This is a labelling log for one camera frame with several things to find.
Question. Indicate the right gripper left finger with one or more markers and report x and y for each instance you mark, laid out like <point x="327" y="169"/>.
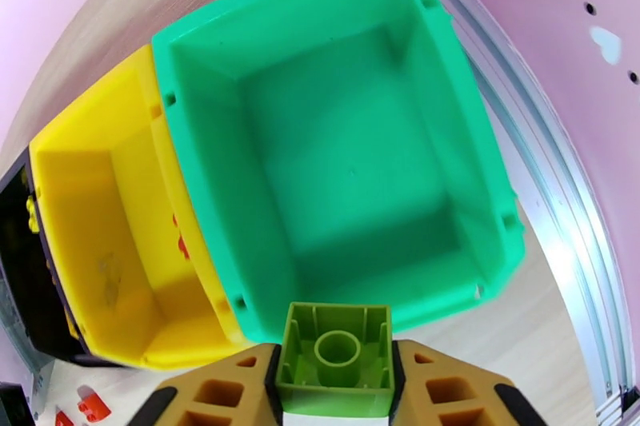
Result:
<point x="225" y="399"/>

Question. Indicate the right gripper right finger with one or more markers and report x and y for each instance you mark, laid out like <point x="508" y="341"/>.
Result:
<point x="450" y="399"/>

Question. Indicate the small green lego brick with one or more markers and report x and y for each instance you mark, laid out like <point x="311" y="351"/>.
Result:
<point x="300" y="379"/>

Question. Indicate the red rectangular lego brick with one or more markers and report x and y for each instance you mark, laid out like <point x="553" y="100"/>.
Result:
<point x="92" y="404"/>

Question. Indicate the red curved lego brick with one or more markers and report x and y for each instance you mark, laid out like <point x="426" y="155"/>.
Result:
<point x="62" y="420"/>

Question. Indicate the yellow plastic bin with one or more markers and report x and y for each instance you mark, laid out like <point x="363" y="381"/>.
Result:
<point x="100" y="220"/>

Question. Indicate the grey compartment organizer box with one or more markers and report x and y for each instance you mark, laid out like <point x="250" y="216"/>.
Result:
<point x="12" y="324"/>

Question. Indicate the black plastic bin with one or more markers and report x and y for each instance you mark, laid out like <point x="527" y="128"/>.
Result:
<point x="25" y="265"/>

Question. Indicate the green plastic bin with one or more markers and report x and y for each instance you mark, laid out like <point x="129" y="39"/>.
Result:
<point x="350" y="165"/>

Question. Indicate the aluminium table edge rail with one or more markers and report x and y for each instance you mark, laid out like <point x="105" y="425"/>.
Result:
<point x="550" y="150"/>

